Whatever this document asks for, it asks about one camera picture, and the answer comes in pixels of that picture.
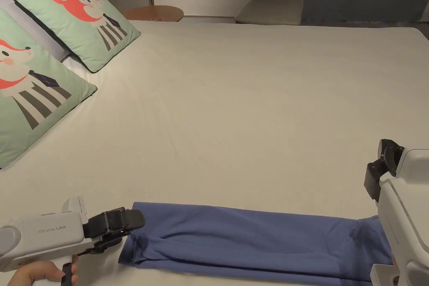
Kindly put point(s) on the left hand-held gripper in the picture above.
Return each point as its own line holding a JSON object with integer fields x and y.
{"x": 40, "y": 235}

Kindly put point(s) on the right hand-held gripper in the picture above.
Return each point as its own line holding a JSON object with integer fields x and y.
{"x": 407, "y": 212}

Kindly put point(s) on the blue garment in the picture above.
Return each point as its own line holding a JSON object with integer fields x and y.
{"x": 234, "y": 242}

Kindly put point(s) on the person's right hand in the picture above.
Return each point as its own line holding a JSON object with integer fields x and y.
{"x": 394, "y": 258}

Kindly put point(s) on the person's left hand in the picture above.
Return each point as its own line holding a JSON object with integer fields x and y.
{"x": 37, "y": 274}

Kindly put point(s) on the bed with beige sheet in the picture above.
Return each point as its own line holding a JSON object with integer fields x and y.
{"x": 254, "y": 115}

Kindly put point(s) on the green fox print cushion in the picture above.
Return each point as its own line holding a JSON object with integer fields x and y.
{"x": 73, "y": 18}
{"x": 30, "y": 98}

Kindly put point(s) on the white pillow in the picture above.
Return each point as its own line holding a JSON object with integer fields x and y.
{"x": 43, "y": 36}

